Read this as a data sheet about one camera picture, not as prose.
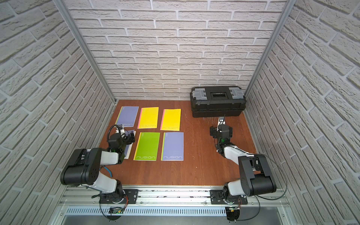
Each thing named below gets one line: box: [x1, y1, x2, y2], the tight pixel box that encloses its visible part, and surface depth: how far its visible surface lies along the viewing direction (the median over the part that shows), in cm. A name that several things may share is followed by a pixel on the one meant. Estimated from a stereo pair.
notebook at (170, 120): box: [159, 108, 182, 132], surface depth 109 cm
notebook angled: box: [133, 132, 161, 162], surface depth 94 cm
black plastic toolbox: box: [189, 85, 247, 118], surface depth 102 cm
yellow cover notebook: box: [137, 106, 159, 129], surface depth 110 cm
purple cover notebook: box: [115, 105, 140, 128], surface depth 112 cm
